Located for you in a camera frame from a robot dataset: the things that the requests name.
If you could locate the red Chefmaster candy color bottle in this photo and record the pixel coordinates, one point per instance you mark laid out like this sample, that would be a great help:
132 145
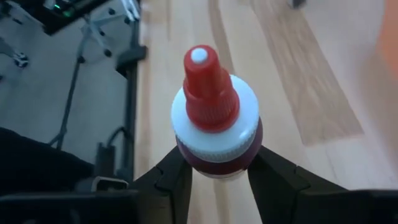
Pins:
214 102

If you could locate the black box with green light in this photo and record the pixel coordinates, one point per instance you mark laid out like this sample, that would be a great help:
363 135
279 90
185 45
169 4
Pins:
62 12

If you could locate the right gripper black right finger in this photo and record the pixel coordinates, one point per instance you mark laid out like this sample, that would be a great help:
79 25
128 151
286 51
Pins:
273 189

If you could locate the black seat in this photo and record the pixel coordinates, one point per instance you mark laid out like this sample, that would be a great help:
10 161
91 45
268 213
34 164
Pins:
37 161

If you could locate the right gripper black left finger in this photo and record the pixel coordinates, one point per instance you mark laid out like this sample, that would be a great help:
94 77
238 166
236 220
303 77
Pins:
174 180

